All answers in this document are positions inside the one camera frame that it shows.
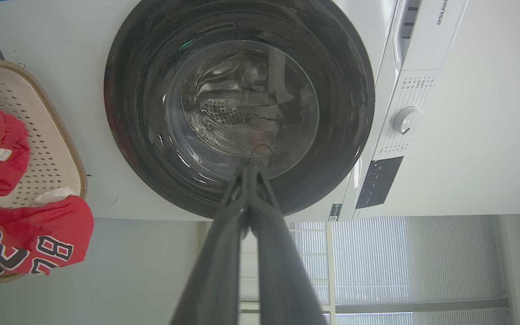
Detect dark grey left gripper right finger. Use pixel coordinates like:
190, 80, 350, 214
247, 164, 329, 325

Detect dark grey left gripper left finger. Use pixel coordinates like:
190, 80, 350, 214
170, 165, 250, 325

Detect black round washing machine door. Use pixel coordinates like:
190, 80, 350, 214
104, 0, 376, 219

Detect white front-load washing machine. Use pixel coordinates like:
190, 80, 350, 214
0, 0, 469, 223

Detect round white filter cover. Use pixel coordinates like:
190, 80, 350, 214
86, 175, 118, 208

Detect black washer display panel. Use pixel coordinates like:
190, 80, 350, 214
355, 156, 404, 209

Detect white window blinds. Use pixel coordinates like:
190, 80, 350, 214
288, 215, 510, 325

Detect stainless steel washer drum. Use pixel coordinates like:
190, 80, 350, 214
181, 49, 288, 157

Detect red jersey with black lettering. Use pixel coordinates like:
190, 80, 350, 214
0, 195, 95, 276

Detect white round program dial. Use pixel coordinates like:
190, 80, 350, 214
392, 106, 425, 135

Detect beige plastic laundry basket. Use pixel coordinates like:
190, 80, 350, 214
0, 58, 88, 284

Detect red garment with white trim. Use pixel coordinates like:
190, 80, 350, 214
0, 93, 31, 200

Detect white detergent drawer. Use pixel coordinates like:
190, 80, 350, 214
392, 0, 469, 71

